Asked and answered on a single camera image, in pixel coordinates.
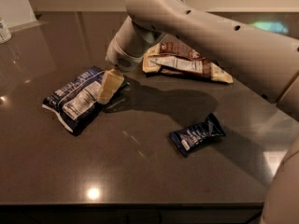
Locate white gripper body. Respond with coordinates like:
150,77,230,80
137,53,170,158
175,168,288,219
106,17,164,72

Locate small dark blue snack packet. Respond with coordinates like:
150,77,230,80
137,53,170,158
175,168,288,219
169,113,226,157

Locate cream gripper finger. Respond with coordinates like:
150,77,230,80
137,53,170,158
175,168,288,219
97,69,124,105

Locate white bottle with label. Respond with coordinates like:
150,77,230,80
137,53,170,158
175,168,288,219
0,18,12,44

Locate brown and cream snack bag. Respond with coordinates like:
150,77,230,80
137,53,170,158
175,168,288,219
142,39,233,84

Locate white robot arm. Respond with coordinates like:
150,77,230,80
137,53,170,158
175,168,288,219
107,0,299,120

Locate blue chip bag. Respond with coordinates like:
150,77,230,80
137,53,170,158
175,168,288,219
42,66,128,133

